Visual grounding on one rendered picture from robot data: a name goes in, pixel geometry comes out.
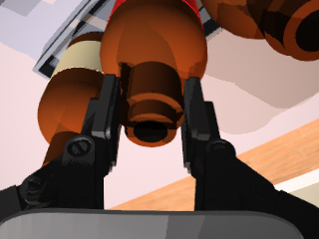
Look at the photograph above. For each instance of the dark grey tray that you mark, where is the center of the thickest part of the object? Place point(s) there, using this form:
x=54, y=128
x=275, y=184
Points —
x=95, y=21

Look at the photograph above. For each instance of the amber bottle with cream label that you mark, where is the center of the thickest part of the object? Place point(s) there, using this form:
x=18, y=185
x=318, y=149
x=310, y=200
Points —
x=62, y=107

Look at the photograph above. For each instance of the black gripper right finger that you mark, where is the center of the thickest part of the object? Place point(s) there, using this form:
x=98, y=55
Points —
x=229, y=184

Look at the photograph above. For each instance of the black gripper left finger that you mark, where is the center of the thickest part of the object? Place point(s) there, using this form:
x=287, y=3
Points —
x=77, y=175

